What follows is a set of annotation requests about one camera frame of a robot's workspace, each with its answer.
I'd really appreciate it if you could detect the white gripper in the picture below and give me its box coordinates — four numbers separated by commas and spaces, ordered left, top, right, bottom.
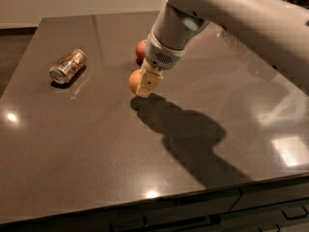
136, 32, 185, 98

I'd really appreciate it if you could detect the dark drawer handle left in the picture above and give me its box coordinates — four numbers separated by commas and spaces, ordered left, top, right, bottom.
109, 217, 147, 232

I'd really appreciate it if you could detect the dark drawer handle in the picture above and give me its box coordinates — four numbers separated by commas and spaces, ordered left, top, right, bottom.
109, 217, 147, 232
282, 206, 309, 220

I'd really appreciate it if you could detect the red apple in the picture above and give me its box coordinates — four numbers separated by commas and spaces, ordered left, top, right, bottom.
135, 40, 146, 61

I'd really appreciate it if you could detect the orange soda can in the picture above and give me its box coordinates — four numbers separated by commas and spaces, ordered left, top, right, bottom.
49, 48, 86, 85

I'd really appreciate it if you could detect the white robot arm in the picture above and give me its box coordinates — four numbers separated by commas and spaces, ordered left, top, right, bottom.
134, 0, 309, 97

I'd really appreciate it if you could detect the orange fruit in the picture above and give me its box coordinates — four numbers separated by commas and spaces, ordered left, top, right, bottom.
128, 69, 141, 94

